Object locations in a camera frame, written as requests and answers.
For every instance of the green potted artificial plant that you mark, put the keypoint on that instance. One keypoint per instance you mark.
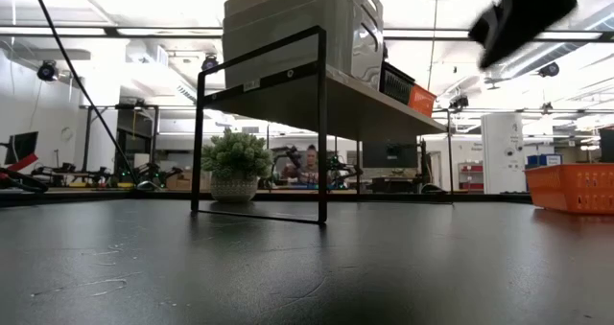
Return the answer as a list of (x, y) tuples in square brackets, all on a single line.
[(235, 157)]

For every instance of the red and black bar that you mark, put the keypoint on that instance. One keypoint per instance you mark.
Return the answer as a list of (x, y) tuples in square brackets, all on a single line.
[(24, 183)]

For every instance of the black mesh plastic basket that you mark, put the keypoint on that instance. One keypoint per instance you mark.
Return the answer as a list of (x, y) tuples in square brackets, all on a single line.
[(395, 85)]

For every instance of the black desk monitor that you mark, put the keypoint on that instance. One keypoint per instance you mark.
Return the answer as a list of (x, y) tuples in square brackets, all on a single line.
[(24, 145)]

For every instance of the black ceiling-mounted camera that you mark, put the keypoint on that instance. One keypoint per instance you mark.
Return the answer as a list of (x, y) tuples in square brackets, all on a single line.
[(458, 102), (548, 70), (209, 62), (48, 71)]

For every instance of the black background robot arm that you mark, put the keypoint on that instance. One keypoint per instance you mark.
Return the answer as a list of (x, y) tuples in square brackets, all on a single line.
[(290, 155), (345, 169), (72, 174), (148, 174)]

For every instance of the black background rack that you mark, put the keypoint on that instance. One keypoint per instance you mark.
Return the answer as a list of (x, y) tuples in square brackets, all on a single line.
[(144, 107)]

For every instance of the black wall monitor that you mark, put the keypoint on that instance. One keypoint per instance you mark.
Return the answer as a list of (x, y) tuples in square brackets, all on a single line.
[(384, 155)]

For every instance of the blue storage bins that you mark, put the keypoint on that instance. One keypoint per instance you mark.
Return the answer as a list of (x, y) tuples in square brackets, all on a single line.
[(544, 160)]

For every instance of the black overhead beam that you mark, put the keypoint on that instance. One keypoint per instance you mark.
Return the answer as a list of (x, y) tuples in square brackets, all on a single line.
[(111, 31)]

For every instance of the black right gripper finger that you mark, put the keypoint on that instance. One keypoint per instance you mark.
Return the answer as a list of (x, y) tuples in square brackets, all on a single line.
[(491, 25), (503, 47)]

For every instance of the black table frame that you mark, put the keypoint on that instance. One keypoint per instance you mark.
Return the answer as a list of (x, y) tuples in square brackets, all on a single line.
[(96, 196)]

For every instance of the red bin shelf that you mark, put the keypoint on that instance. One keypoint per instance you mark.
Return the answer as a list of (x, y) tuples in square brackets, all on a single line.
[(472, 169)]

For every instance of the black metal wooden shelf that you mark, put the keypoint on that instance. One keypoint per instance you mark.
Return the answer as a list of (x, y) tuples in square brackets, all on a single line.
[(364, 109)]

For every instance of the white round pillar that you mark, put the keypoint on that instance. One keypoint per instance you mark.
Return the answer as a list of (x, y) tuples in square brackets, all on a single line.
[(499, 171)]

